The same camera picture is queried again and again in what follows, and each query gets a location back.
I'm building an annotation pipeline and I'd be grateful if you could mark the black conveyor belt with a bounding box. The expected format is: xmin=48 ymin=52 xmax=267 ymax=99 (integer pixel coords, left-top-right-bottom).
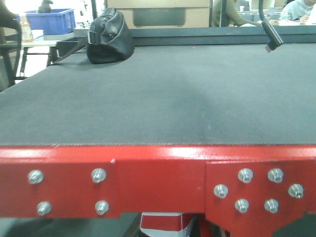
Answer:
xmin=0 ymin=44 xmax=316 ymax=146

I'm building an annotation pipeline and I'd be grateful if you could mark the black leather bag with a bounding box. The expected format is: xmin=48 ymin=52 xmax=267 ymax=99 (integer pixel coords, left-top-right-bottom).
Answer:
xmin=87 ymin=7 xmax=135 ymax=64

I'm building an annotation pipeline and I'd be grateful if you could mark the cardboard box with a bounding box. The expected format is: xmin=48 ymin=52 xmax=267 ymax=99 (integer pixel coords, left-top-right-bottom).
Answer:
xmin=105 ymin=0 xmax=210 ymax=29

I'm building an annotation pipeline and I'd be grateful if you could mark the person in olive jacket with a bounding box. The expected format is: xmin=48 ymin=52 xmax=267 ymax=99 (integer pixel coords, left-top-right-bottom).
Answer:
xmin=211 ymin=0 xmax=261 ymax=27

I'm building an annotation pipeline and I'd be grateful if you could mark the grey background table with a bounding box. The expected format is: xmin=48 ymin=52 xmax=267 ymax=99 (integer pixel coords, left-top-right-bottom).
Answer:
xmin=19 ymin=33 xmax=74 ymax=77

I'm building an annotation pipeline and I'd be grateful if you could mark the blue crate on table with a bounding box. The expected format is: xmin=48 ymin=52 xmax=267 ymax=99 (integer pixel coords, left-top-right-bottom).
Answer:
xmin=26 ymin=8 xmax=76 ymax=35

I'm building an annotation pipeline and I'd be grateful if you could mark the drink bottle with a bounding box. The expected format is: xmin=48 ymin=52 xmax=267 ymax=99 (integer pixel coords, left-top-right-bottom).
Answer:
xmin=20 ymin=15 xmax=34 ymax=42

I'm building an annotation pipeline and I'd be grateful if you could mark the black office chair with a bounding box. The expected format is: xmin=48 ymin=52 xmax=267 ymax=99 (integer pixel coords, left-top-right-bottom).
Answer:
xmin=0 ymin=2 xmax=22 ymax=91

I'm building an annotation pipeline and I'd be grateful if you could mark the person in grey hoodie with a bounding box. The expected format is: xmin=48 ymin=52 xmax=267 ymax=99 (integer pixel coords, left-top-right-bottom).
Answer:
xmin=278 ymin=0 xmax=316 ymax=22

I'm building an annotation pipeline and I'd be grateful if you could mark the red conveyor frame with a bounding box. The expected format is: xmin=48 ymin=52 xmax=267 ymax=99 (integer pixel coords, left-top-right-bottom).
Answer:
xmin=0 ymin=145 xmax=316 ymax=237

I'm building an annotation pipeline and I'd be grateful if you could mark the black cable with plug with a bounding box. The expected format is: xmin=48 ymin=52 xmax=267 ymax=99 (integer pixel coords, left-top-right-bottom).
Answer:
xmin=258 ymin=0 xmax=284 ymax=53

